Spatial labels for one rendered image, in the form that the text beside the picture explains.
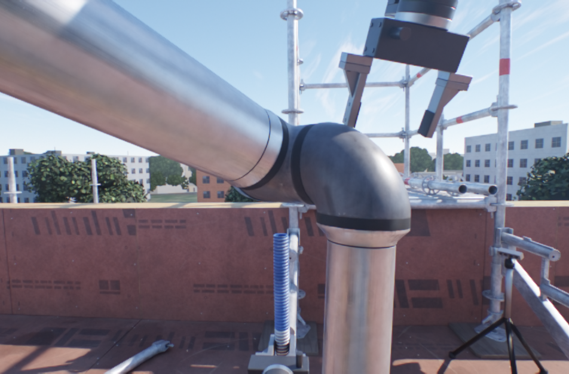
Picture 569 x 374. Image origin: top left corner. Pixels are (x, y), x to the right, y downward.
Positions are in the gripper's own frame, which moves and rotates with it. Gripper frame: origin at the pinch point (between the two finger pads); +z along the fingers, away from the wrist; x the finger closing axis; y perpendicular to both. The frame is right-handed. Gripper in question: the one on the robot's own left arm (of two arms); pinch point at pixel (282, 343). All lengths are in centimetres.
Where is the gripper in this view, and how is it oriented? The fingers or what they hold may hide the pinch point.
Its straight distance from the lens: 85.1
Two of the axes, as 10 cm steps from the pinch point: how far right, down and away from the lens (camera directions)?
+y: -0.1, -10.0, -0.7
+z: 0.6, -0.8, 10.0
